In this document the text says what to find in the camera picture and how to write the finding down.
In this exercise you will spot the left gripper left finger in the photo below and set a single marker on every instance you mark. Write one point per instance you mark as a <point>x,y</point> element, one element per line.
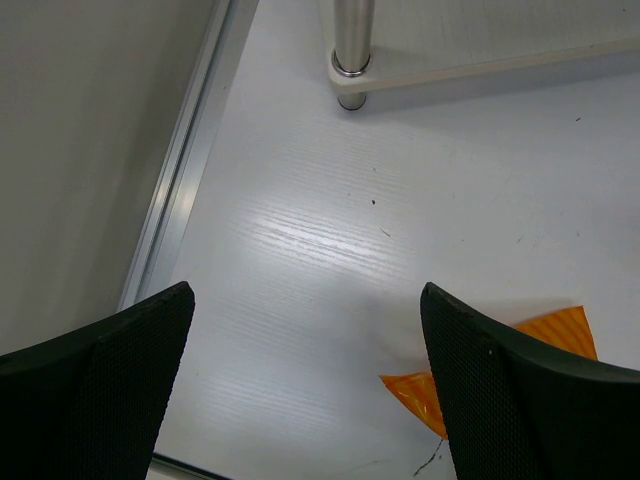
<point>89,404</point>

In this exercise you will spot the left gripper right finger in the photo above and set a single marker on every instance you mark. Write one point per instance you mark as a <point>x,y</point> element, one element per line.
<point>517,408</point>

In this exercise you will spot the white two-tier shelf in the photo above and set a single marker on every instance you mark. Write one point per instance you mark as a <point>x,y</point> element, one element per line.
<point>377,45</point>

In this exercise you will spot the aluminium table edge rail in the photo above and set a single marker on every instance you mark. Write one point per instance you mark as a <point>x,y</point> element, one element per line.
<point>173,157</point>

